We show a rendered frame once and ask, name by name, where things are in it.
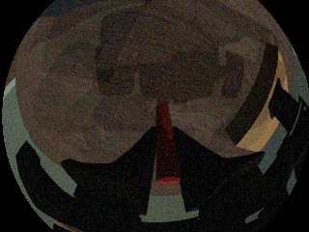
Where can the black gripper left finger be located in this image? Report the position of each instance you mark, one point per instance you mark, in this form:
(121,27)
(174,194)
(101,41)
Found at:
(129,177)

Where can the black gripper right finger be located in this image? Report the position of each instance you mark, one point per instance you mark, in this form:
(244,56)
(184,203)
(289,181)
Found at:
(203,172)

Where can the dark red peg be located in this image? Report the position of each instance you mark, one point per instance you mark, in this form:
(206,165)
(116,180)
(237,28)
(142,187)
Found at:
(167,159)

